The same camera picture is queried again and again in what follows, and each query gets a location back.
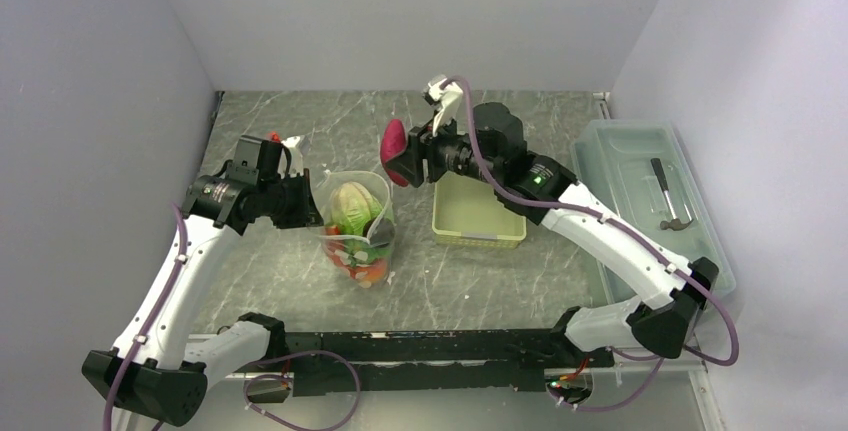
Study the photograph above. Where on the clear polka dot zip bag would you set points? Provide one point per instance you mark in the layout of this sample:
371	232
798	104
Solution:
378	243

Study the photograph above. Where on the dark red sweet potato toy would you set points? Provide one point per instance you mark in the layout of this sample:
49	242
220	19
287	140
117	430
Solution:
393	144

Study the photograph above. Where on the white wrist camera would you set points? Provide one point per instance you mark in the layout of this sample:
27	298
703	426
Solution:
445	97
293	156

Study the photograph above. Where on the green perforated plastic basket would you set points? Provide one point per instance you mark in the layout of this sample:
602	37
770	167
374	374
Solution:
466	212

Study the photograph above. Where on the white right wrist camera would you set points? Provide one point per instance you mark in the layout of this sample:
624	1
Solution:
445	97

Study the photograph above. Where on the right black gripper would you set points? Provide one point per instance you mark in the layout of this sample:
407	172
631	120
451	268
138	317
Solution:
410	163

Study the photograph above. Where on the clear plastic storage box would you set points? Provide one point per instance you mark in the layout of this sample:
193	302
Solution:
612	158

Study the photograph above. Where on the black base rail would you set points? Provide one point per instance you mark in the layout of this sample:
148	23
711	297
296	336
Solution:
518	359

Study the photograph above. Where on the orange peach toy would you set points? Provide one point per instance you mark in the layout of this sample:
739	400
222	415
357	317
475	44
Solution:
367	276

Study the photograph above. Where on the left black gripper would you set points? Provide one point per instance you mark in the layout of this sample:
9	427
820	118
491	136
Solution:
307	212

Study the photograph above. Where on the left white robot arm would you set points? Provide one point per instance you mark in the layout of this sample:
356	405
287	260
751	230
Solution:
152	369

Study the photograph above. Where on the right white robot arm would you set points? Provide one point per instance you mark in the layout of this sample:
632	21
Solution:
668	286

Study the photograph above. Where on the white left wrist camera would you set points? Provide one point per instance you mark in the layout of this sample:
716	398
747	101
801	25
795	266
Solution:
293	156

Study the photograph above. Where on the black handled hammer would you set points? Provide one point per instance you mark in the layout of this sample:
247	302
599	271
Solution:
674	223

